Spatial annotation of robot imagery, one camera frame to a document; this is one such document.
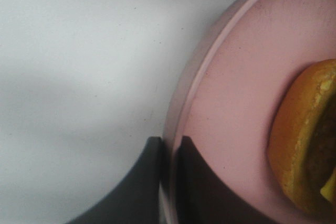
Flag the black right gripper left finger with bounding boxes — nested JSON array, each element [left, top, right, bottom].
[[70, 137, 162, 224]]

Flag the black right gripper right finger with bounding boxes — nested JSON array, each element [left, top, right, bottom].
[[176, 136, 275, 224]]

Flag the pink round plate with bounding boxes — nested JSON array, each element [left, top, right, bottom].
[[161, 0, 335, 223]]

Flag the burger with lettuce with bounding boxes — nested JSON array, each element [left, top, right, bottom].
[[267, 59, 335, 219]]

